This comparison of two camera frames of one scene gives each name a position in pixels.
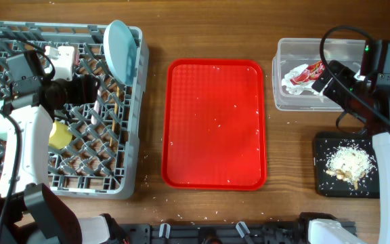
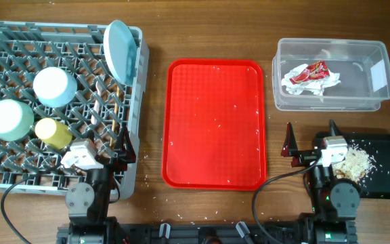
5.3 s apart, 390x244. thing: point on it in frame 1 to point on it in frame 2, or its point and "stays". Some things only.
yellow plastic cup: [60, 135] stays
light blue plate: [120, 47] stays
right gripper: [332, 91] to [290, 150]
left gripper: [85, 91] to [126, 153]
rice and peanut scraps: [350, 162] stays
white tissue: [300, 89] stays
